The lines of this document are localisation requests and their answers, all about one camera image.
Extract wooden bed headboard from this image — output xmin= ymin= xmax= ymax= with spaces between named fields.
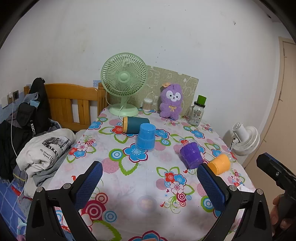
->
xmin=24 ymin=83 xmax=110 ymax=132

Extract patterned green foam board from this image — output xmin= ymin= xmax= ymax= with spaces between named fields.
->
xmin=139 ymin=65 xmax=199 ymax=116

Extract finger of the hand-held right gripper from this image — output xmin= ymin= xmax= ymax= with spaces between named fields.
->
xmin=256 ymin=152 xmax=296 ymax=195

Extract white printed folded shirt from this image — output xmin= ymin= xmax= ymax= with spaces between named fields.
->
xmin=16 ymin=128 xmax=77 ymax=178

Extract floral tablecloth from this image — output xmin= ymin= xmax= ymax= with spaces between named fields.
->
xmin=47 ymin=108 xmax=256 ymax=241

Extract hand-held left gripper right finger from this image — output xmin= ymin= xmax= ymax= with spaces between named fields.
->
xmin=196 ymin=163 xmax=273 ymax=241

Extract teal cup with orange lid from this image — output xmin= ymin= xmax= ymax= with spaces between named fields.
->
xmin=122 ymin=116 xmax=150 ymax=134

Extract grey folded clothes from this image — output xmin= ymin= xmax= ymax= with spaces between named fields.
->
xmin=13 ymin=151 xmax=67 ymax=189

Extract blue checked bedsheet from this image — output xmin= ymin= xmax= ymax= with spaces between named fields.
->
xmin=0 ymin=177 xmax=70 ymax=241

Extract blue cup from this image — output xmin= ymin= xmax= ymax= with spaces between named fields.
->
xmin=135 ymin=123 xmax=156 ymax=152

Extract white charging cable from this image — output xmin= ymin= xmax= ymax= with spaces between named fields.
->
xmin=10 ymin=95 xmax=26 ymax=186

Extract beige door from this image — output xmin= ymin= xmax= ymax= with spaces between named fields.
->
xmin=242 ymin=36 xmax=296 ymax=183

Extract person's right hand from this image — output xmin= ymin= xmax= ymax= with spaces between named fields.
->
xmin=270 ymin=195 xmax=290 ymax=230

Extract glass bottle with green lid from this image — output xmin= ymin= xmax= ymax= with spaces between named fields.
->
xmin=186 ymin=95 xmax=206 ymax=127

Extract black clothing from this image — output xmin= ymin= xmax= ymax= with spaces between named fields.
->
xmin=0 ymin=118 xmax=26 ymax=181

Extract black bag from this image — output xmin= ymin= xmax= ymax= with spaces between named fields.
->
xmin=17 ymin=77 xmax=50 ymax=139

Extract purple plush toy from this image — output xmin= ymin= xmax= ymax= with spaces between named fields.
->
xmin=159 ymin=83 xmax=185 ymax=119

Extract white standing fan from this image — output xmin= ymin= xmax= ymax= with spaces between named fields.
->
xmin=231 ymin=122 xmax=260 ymax=157

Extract purple cup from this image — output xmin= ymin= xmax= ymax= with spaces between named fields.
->
xmin=180 ymin=141 xmax=204 ymax=169

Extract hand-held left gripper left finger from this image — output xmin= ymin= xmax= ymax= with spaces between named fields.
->
xmin=26 ymin=161 xmax=103 ymax=241

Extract green desk fan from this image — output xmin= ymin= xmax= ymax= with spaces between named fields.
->
xmin=100 ymin=53 xmax=148 ymax=117

